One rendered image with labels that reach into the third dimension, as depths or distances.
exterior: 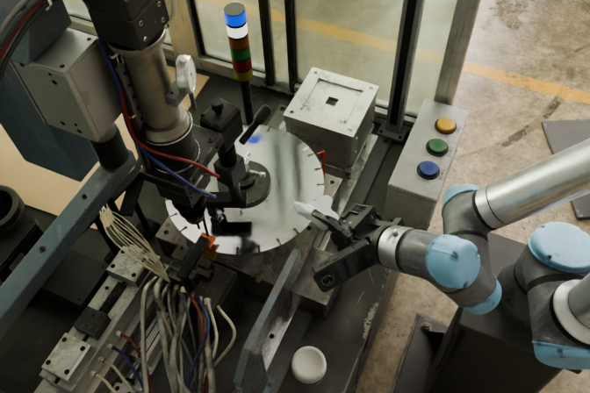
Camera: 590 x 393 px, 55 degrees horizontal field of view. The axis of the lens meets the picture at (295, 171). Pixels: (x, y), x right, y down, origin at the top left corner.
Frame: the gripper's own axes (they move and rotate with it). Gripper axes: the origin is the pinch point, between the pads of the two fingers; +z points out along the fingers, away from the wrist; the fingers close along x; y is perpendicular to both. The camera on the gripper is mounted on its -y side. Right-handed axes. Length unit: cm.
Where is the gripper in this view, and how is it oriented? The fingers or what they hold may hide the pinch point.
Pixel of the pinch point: (308, 234)
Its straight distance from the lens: 112.2
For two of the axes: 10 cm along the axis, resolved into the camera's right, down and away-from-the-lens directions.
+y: 6.5, -6.2, 4.4
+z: -6.1, -0.8, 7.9
